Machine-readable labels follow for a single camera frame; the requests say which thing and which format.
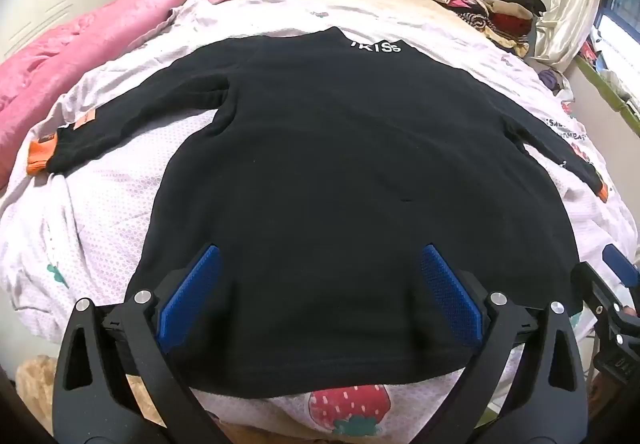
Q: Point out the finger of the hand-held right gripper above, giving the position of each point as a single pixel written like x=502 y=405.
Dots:
x=620 y=264
x=595 y=286

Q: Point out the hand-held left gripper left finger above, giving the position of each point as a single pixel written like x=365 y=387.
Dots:
x=192 y=296

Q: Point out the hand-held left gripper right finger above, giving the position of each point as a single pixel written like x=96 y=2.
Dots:
x=450 y=296

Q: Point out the black sweater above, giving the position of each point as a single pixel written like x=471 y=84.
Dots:
x=325 y=173

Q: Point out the pile of folded clothes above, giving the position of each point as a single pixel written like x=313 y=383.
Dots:
x=500 y=13

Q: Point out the strawberry printed quilt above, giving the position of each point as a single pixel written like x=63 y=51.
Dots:
x=100 y=224

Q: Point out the green window sill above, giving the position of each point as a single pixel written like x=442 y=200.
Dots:
x=605 y=93

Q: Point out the tan fuzzy cloth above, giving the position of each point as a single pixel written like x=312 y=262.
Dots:
x=35 y=384

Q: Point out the purple cloth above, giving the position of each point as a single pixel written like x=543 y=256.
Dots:
x=552 y=81

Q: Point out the barred window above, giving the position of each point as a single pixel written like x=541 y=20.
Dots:
x=625 y=8

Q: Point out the pink blanket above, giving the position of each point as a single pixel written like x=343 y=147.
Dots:
x=75 y=53

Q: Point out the beige bed sheet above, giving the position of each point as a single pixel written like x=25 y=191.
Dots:
x=390 y=8

